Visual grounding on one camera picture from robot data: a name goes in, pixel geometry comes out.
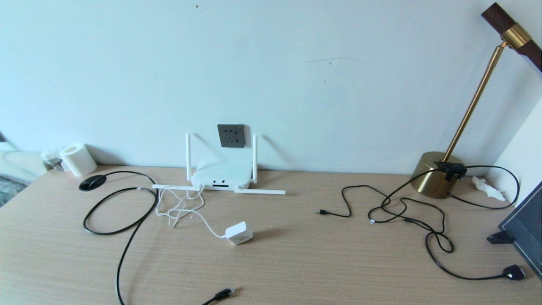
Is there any white power adapter with cord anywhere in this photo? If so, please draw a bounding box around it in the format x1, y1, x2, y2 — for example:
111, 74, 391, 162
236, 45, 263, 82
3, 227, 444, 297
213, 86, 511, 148
155, 185, 227, 239

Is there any black ethernet cable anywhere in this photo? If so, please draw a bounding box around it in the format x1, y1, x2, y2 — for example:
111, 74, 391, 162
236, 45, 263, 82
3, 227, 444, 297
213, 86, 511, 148
83, 171, 236, 305

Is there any white wifi router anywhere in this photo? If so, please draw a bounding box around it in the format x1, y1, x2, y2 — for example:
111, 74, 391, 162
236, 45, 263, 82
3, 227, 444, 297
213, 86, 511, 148
152, 133, 287, 196

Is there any brass desk lamp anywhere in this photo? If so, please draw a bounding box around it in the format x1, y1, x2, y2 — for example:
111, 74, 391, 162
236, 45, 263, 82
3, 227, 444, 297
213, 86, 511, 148
410, 2, 542, 200

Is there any black round desk grommet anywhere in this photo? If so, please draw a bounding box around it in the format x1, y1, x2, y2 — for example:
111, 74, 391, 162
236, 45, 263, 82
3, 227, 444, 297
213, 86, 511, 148
79, 175, 107, 191

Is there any white toilet paper roll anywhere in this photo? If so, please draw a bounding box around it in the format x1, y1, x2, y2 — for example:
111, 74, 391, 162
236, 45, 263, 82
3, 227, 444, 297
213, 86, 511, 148
59, 143, 97, 177

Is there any crumpled white tissue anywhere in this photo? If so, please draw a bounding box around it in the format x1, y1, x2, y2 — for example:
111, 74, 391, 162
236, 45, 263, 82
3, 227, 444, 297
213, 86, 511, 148
472, 176, 507, 202

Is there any small clear plastic container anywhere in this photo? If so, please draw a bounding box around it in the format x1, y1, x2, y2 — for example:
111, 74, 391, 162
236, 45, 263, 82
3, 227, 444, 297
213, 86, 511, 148
41, 150, 64, 172

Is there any white bedding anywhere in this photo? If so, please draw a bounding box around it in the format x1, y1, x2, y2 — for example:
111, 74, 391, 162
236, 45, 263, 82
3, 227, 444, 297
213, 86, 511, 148
0, 141, 46, 183

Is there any dark framed panel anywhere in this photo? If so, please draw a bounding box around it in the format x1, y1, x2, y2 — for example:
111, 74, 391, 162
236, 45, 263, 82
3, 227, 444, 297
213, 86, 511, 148
487, 181, 542, 281

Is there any grey wall socket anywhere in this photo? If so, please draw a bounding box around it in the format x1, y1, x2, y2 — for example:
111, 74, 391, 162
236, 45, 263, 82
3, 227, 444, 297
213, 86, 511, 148
217, 124, 246, 148

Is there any thin dark wire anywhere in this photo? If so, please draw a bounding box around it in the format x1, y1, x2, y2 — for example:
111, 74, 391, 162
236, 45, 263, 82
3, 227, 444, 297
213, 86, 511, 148
316, 185, 446, 234

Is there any black lamp power cable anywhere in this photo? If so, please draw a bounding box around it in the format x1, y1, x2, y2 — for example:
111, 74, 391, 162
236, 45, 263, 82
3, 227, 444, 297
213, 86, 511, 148
368, 164, 527, 281

